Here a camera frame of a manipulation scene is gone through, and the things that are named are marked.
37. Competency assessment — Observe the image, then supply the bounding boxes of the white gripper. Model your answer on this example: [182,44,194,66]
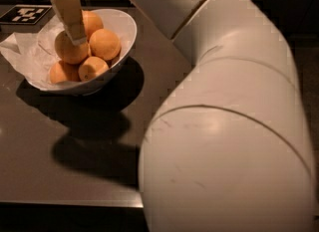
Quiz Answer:
[51,0,87,46]

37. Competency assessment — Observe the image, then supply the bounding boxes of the pale yellowish orange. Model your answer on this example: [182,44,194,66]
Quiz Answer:
[55,31,89,65]

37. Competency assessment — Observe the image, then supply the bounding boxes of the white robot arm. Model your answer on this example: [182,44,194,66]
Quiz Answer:
[130,0,316,232]

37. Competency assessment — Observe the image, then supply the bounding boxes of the top back orange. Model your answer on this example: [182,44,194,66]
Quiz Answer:
[82,11,104,39]

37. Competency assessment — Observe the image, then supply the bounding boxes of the white bowl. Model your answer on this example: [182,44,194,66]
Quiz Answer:
[24,9,137,96]

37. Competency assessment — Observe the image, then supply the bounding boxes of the right middle orange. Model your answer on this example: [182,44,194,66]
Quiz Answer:
[89,29,122,61]

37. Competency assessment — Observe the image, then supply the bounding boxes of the front centre orange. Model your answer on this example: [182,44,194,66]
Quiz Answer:
[78,56,109,82]

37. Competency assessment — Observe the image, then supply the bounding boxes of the front left orange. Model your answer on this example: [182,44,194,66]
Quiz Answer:
[49,61,80,84]

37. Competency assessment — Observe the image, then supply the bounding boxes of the black white fiducial marker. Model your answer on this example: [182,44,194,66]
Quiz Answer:
[0,5,52,25]

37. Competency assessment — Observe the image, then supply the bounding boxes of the white crumpled paper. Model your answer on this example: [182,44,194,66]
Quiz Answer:
[0,16,70,91]

